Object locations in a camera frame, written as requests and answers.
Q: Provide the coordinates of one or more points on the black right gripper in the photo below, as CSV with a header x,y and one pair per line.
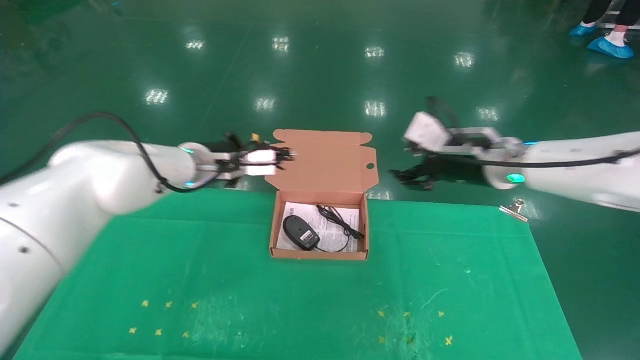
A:
x,y
457,171

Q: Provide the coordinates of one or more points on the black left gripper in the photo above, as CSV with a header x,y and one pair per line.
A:
x,y
227,146

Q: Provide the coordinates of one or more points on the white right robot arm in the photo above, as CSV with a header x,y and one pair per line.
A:
x,y
575,170

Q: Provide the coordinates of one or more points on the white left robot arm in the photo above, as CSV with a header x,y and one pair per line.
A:
x,y
75,185

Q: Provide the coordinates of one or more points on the orange cardboard box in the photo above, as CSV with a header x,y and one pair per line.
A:
x,y
322,160

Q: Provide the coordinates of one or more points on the white printed leaflet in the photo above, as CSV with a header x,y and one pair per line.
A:
x,y
332,245

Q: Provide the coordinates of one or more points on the metal binder clip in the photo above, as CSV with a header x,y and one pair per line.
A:
x,y
514,210

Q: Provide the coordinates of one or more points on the green table cloth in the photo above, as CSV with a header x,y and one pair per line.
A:
x,y
300,300

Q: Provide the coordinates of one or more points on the blue shoe cover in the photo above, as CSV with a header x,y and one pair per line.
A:
x,y
582,30
611,48

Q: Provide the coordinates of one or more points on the person leg black trousers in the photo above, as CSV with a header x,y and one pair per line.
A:
x,y
626,15
600,9

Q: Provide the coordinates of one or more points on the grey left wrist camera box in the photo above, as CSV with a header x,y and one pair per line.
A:
x,y
261,163

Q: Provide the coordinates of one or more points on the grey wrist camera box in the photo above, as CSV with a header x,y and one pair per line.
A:
x,y
426,131
261,163

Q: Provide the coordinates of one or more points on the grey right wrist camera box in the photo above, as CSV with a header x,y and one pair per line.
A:
x,y
426,131

